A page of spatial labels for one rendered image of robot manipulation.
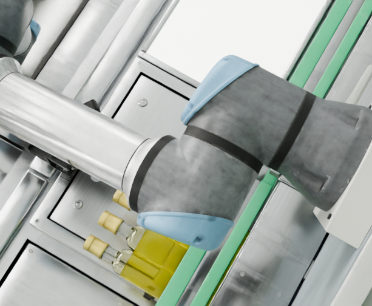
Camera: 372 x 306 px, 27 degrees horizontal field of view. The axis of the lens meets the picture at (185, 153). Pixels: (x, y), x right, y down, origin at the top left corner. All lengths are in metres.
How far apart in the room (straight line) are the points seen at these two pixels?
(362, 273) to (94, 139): 0.39
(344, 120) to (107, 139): 0.32
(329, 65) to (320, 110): 0.67
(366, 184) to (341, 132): 0.07
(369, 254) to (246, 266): 0.49
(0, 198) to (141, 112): 0.38
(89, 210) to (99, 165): 0.69
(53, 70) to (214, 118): 0.94
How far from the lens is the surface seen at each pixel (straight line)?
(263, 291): 1.42
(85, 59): 1.87
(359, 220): 0.98
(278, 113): 0.99
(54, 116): 1.07
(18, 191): 1.77
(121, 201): 1.58
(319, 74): 1.67
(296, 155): 1.00
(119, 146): 1.03
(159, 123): 1.77
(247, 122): 0.99
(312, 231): 1.45
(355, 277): 0.97
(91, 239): 1.57
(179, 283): 1.43
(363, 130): 0.99
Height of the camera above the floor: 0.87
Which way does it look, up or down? 7 degrees up
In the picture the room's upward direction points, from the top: 61 degrees counter-clockwise
